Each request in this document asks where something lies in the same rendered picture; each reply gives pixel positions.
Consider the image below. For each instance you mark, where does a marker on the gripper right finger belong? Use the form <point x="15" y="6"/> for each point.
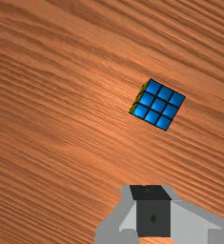
<point x="186" y="222"/>

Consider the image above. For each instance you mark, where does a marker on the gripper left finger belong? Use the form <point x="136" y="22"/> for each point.
<point x="129" y="219"/>

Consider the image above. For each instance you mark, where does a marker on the many-coloured puzzle cube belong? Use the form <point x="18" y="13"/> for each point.
<point x="158" y="105"/>

